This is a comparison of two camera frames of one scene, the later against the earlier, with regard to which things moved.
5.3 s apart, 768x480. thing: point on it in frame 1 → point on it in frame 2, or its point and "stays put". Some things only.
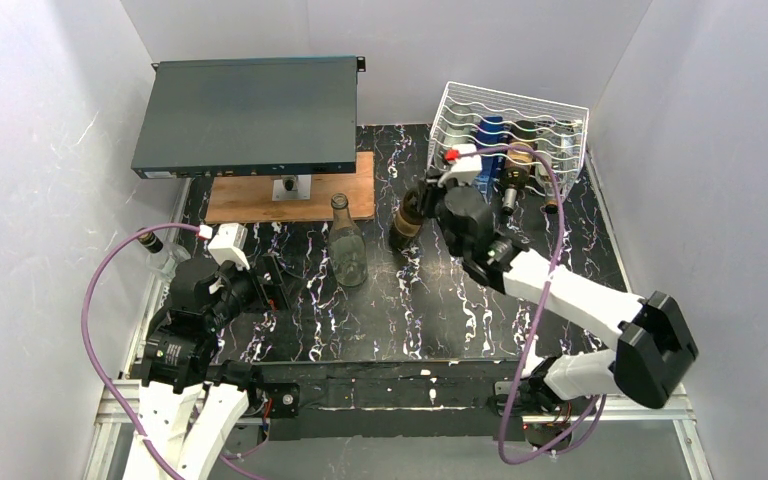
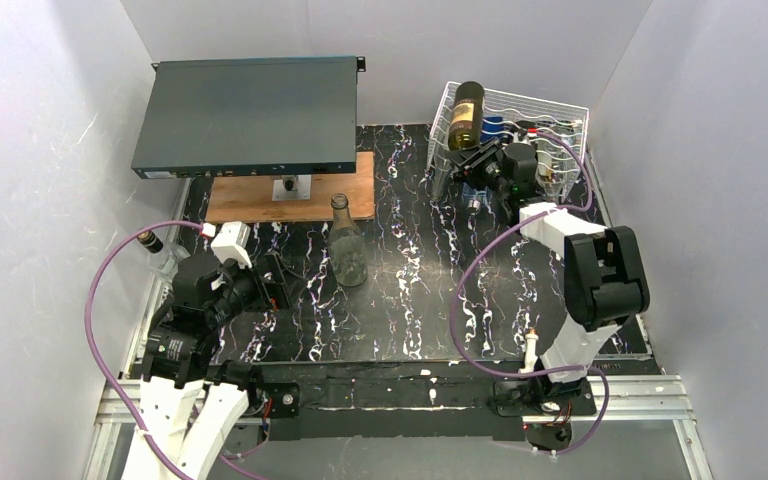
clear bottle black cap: (163, 259) stays put
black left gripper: (269, 283) stays put
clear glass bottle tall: (347, 246) stays put
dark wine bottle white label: (405, 238) → (467, 115)
